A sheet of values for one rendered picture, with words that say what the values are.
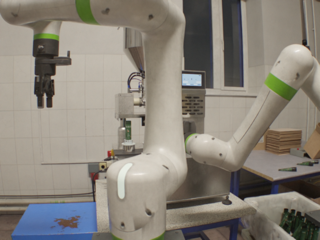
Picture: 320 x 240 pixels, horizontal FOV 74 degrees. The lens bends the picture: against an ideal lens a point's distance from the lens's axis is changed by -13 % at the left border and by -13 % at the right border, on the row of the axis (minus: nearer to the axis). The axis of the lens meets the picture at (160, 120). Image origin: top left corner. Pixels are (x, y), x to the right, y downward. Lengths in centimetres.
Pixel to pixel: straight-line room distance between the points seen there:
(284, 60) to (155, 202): 60
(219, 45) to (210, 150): 289
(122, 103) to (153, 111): 73
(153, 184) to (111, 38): 245
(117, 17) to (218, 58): 313
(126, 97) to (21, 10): 79
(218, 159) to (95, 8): 64
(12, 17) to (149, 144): 55
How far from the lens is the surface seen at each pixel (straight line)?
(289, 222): 166
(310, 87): 99
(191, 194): 126
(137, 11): 50
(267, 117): 87
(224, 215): 123
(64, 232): 142
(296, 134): 279
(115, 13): 52
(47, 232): 144
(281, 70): 84
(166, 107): 61
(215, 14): 377
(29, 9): 73
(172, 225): 113
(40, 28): 88
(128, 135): 125
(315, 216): 92
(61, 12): 63
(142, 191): 48
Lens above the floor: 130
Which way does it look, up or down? 5 degrees down
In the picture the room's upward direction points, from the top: straight up
